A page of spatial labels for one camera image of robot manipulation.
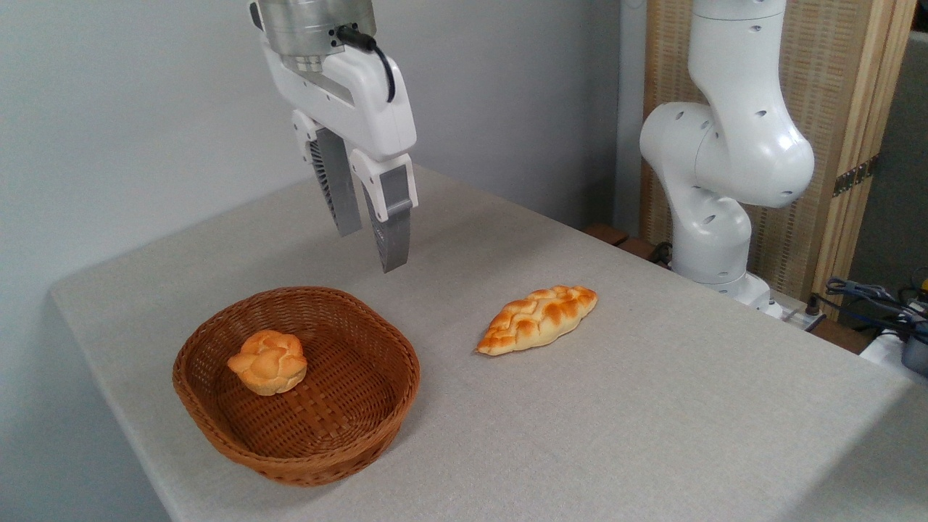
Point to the brown wooden block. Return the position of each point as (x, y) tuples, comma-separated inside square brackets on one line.
[(605, 233)]

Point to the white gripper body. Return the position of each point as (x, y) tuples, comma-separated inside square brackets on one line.
[(348, 94)]

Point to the brown woven wicker basket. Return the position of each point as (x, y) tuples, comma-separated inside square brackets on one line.
[(341, 406)]

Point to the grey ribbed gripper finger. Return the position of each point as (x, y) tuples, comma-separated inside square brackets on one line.
[(394, 232), (339, 181)]

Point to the grey box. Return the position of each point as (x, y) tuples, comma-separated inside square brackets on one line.
[(916, 355)]

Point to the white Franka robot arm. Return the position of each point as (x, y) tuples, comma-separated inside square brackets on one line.
[(725, 145)]

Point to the long braided bread loaf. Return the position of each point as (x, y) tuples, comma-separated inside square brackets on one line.
[(536, 319)]

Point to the round knotted bread roll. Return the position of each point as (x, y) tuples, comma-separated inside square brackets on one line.
[(268, 362)]

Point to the metal screen hinge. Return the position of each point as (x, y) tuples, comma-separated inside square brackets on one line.
[(855, 175)]

